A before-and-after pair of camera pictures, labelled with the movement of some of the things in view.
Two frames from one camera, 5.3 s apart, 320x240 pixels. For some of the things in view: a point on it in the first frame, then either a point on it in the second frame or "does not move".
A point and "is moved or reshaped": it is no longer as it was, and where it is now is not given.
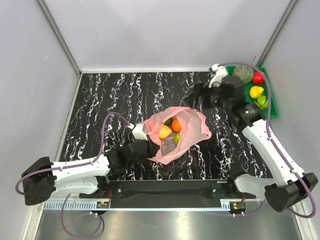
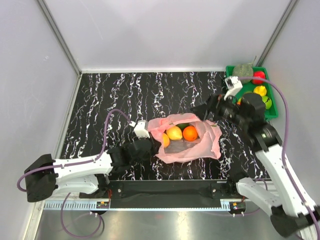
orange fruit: x=176 y=126 → x=190 y=133
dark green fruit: x=169 y=122 → x=183 y=126
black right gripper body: x=212 y=96 → x=225 y=109
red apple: x=258 y=78 does not move
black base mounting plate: x=169 y=194 does not move
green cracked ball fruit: x=262 y=102 does not move
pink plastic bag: x=194 y=127 is moved or reshaped
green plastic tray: x=249 y=85 does not move
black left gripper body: x=148 y=154 does not move
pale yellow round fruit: x=164 y=131 → x=174 y=132
